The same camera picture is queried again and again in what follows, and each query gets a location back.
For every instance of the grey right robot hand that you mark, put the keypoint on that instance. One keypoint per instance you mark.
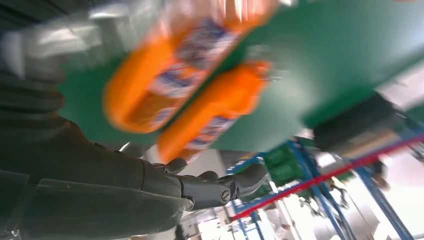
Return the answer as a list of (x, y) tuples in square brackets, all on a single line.
[(82, 185)]

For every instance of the green plastic crate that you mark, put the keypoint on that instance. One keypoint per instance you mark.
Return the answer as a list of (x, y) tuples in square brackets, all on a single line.
[(281, 165)]

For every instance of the blue metal rack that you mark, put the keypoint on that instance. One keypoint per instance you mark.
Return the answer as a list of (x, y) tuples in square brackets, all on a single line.
[(384, 202)]

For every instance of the white table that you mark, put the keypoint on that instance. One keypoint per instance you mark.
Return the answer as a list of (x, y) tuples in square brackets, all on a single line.
[(407, 89)]

